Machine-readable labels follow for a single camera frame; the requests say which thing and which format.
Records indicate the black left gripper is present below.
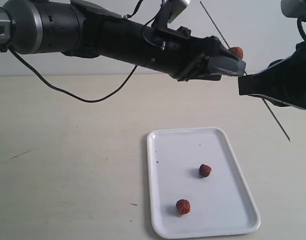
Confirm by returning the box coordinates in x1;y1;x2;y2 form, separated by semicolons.
142;26;246;82

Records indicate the metal skewer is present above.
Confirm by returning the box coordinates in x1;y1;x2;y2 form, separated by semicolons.
199;0;292;142

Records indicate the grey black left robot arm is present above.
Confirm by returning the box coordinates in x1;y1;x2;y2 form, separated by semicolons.
0;0;246;81

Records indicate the white plastic tray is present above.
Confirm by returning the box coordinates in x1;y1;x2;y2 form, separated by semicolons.
147;127;261;240

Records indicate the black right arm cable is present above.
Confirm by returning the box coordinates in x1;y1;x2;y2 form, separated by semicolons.
296;15;306;42

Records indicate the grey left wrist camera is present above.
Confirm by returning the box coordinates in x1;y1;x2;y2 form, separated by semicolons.
156;0;191;23

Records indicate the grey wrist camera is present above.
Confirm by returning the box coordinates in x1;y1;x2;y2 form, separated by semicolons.
156;0;191;23
281;0;306;18

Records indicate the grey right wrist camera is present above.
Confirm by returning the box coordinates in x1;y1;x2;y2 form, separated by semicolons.
281;0;306;18

